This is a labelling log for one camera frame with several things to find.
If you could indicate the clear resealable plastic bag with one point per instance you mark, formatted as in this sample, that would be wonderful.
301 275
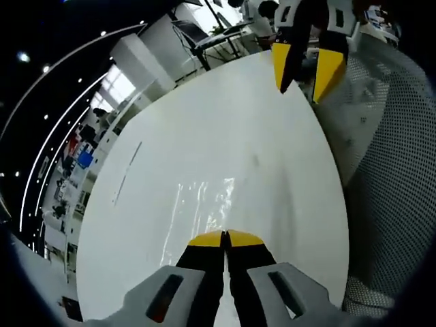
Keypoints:
204 204

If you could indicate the tilted desk monitor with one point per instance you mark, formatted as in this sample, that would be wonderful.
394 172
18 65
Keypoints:
190 30

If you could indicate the white square column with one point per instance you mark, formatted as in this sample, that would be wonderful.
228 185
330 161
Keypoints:
143 64

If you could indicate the grey mesh office chair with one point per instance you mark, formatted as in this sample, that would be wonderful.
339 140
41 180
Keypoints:
391 153

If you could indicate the white standing desk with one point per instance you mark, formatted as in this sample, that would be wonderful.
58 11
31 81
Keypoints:
225 41

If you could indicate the small green plant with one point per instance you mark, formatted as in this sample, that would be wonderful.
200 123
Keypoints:
215 31

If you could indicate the black office chair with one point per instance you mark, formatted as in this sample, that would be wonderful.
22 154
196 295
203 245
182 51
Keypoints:
72 308

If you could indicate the blue box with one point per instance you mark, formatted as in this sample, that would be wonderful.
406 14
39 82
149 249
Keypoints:
85 159

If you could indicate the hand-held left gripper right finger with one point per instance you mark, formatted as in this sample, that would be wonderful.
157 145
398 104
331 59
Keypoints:
259 289

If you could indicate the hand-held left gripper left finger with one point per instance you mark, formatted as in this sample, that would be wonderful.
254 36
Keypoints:
190 289

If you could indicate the long white desk row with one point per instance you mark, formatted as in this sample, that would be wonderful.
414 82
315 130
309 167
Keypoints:
88 153

